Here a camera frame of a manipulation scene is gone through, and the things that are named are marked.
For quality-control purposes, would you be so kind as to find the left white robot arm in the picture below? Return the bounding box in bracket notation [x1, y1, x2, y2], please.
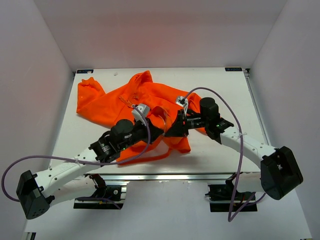
[16, 119, 164, 220]

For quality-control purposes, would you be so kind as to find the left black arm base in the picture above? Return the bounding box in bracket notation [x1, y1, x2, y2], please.
[73, 174, 127, 210]

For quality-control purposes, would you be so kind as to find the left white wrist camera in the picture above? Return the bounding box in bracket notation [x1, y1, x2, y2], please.
[131, 103, 150, 126]

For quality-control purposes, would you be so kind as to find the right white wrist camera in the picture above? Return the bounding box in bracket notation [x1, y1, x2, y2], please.
[175, 96, 189, 115]

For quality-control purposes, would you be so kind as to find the aluminium table front rail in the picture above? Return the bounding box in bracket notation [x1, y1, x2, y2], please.
[82, 172, 263, 183]

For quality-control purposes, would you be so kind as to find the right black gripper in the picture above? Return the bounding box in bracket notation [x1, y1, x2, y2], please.
[164, 108, 209, 138]

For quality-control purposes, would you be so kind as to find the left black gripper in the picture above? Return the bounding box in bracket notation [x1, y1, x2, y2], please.
[119, 116, 164, 152]

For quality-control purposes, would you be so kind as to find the orange zip-up jacket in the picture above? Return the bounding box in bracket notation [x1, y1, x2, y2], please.
[76, 70, 191, 166]

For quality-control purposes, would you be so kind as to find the blue table label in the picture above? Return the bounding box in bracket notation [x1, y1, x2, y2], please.
[224, 67, 243, 72]
[76, 69, 94, 74]

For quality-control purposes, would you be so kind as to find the left blue table label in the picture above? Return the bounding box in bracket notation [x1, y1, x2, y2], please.
[76, 69, 94, 74]

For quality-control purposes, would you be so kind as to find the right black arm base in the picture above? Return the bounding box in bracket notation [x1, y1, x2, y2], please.
[202, 172, 258, 213]

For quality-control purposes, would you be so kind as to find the aluminium table right rail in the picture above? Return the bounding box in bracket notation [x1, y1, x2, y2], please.
[243, 68, 270, 145]

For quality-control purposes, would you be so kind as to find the right blue table label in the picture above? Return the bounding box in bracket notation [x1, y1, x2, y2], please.
[224, 67, 243, 72]

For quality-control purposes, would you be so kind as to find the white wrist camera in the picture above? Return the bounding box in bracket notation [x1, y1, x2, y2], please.
[131, 103, 150, 126]
[175, 96, 189, 115]

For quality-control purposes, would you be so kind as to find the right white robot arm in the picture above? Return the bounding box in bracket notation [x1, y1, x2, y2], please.
[165, 96, 304, 200]

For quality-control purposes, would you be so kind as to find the aluminium table rail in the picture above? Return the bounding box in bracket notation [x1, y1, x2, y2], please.
[82, 172, 263, 183]
[243, 68, 270, 145]

